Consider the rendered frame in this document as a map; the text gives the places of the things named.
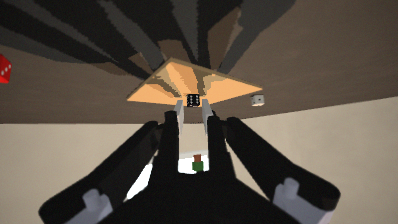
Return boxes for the red die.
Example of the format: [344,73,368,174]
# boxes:
[0,54,12,83]

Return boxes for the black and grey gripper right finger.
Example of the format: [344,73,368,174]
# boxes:
[202,99,341,224]

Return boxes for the orange flat mat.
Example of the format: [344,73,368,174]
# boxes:
[127,57,263,107]

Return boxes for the black die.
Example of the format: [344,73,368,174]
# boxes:
[187,94,200,107]

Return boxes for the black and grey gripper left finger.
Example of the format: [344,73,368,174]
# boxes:
[38,100,184,224]

